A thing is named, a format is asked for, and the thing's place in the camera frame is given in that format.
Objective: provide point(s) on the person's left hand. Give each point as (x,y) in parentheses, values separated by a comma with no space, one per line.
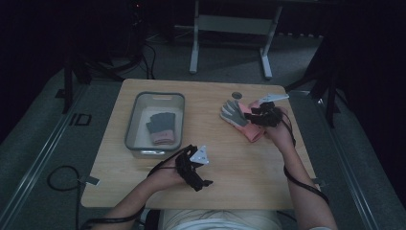
(167,175)

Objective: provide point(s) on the person's right hand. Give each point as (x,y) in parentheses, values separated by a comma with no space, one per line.
(282,134)

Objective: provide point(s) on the pink glove grey palm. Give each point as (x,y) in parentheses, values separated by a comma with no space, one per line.
(236,118)

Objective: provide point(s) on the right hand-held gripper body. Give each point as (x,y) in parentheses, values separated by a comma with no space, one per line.
(269,115)

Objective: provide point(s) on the person's white clothing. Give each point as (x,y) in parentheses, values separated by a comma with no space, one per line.
(220,220)

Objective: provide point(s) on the dark equipment with red light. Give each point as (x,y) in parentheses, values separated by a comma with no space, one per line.
(137,25)

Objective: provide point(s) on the clear plastic bin grey rim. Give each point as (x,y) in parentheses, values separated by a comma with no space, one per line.
(140,127)

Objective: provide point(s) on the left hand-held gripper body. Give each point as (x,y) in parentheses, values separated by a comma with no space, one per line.
(190,166)

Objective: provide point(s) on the metal floor rail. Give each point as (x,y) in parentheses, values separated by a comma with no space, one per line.
(38,163)
(348,166)

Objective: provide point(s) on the round grey table grommet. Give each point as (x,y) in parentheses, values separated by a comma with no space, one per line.
(236,95)

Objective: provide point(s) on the white metal desk frame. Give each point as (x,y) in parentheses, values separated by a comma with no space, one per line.
(234,25)

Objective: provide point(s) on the black tripod stand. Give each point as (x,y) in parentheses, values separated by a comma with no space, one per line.
(322,86)
(79,73)

